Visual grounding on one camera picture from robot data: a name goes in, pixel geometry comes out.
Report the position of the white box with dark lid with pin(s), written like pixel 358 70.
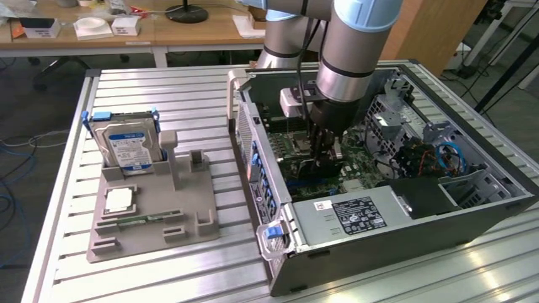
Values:
pixel 40 28

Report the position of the black stand pole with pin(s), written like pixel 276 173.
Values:
pixel 501 60

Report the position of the wooden cabinet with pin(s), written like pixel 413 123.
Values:
pixel 421 31

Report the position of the white paper stack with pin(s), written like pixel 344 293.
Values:
pixel 248 28

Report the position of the long blue expansion slot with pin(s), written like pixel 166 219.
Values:
pixel 300 184

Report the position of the white square dish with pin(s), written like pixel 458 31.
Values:
pixel 94 30

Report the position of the grey plastic parts rack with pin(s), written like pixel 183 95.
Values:
pixel 186 195

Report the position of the roll of tape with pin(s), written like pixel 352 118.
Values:
pixel 87 2

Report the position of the black office chair base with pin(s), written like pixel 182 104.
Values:
pixel 55 67

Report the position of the blue release latch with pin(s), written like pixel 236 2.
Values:
pixel 272 233

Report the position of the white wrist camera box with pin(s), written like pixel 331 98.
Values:
pixel 290 104

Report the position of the metal drive bay frame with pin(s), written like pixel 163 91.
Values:
pixel 475 189

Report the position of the black open PC case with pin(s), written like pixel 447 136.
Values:
pixel 379 262

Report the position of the green motherboard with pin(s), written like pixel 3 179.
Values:
pixel 362 170

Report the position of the black plastic air shroud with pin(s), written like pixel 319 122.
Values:
pixel 421 199

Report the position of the grey power supply unit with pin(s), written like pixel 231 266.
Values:
pixel 320 227

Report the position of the perforated metal disk bay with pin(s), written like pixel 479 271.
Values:
pixel 391 123

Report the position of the CPU socket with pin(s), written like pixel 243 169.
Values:
pixel 300 143

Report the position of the silver chipset heatsink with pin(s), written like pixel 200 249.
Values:
pixel 356 185

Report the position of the black latch RAM slot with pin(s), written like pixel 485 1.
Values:
pixel 286 129
pixel 290 156
pixel 278 122

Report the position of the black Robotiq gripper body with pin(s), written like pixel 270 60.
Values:
pixel 332 116

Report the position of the silver CPU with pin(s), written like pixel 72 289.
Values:
pixel 119 200

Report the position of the hard disk in blue carrier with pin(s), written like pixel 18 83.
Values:
pixel 126 145

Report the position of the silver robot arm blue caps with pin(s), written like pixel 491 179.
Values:
pixel 354 47

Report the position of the wooden desk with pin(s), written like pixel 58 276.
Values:
pixel 63 44

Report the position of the white latch RAM slot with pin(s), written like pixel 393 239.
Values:
pixel 274 119
pixel 282 125
pixel 288 159

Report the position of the small white carton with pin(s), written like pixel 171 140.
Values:
pixel 126 26

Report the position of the black round lamp base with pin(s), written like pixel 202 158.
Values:
pixel 187 14

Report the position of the short blue expansion slot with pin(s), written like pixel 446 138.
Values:
pixel 332 190

